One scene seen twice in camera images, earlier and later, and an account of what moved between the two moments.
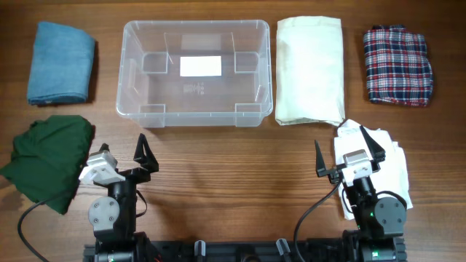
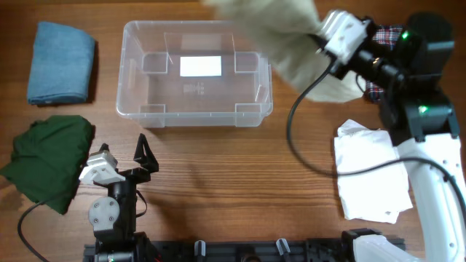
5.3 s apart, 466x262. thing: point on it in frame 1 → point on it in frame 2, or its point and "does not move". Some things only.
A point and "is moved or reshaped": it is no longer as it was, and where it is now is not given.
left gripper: x=149 y=162 does not move
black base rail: x=298 y=250 does not move
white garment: x=390 y=177 does not move
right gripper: x=377 y=153 → x=337 y=70
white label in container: x=200 y=66 does not move
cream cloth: x=309 y=70 is moved or reshaped
